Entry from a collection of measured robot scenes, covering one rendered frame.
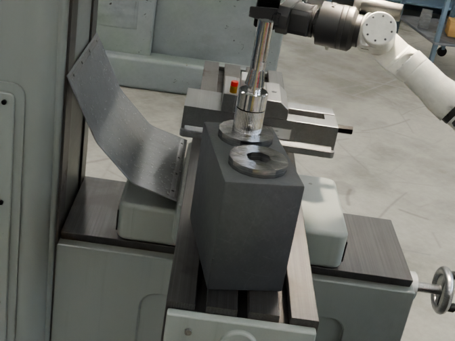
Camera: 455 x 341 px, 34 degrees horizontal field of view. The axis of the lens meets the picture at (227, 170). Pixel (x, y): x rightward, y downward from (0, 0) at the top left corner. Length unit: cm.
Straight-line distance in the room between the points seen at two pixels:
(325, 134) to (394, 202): 210
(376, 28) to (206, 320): 67
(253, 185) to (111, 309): 73
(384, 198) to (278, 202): 269
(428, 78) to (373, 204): 222
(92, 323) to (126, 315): 8
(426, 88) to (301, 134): 32
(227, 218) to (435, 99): 56
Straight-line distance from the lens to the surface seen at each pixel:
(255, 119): 117
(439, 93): 148
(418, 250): 337
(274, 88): 170
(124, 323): 173
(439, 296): 189
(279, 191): 107
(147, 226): 159
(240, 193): 106
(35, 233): 158
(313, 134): 166
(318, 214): 166
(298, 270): 123
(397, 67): 154
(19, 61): 144
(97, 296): 169
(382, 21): 147
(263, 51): 114
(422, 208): 377
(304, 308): 115
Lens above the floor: 157
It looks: 25 degrees down
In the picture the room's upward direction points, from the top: 10 degrees clockwise
